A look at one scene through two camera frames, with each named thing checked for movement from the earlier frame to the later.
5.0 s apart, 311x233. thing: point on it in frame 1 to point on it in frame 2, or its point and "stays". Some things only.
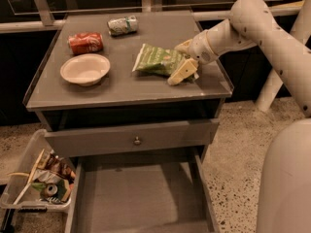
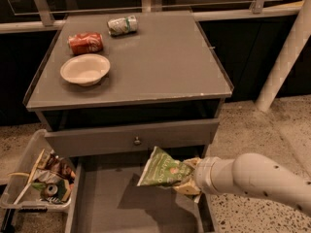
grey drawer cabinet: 115,83 stays
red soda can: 86,43 stays
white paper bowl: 86,69 stays
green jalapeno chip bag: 156,60 to 163,169
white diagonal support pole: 301,29 stays
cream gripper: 198,49 to 205,175
